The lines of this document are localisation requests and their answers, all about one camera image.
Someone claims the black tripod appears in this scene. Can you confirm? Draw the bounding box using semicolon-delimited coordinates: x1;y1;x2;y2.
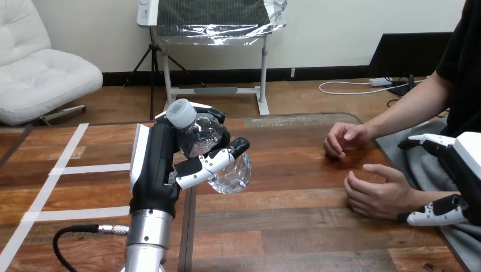
131;27;189;121

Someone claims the foil sheet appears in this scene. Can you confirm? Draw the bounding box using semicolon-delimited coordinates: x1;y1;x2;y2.
156;0;289;46

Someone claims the clear water bottle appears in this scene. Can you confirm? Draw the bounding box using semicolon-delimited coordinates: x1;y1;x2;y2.
166;99;253;195

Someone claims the person's forearm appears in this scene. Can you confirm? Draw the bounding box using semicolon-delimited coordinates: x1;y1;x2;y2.
366;71;454;141
412;189;462;213

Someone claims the black cable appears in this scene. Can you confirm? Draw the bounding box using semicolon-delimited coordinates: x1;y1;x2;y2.
52;224;130;272

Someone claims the white cushioned chair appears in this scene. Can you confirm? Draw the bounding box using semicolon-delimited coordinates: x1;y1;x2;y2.
0;0;104;127

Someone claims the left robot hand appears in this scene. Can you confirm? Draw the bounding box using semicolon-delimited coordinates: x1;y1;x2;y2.
129;101;251;219

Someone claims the dark screen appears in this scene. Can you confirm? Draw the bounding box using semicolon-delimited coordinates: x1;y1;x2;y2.
366;32;453;78

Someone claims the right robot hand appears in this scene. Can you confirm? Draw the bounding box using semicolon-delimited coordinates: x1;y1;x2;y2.
397;131;481;227

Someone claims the white desk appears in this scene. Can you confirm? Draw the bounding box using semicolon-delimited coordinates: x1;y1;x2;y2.
136;0;271;116

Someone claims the person's body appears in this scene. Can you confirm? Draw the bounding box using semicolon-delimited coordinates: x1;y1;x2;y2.
375;0;481;272

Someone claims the person's hand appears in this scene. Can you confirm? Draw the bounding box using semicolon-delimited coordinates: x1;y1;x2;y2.
323;122;374;160
343;164;418;220

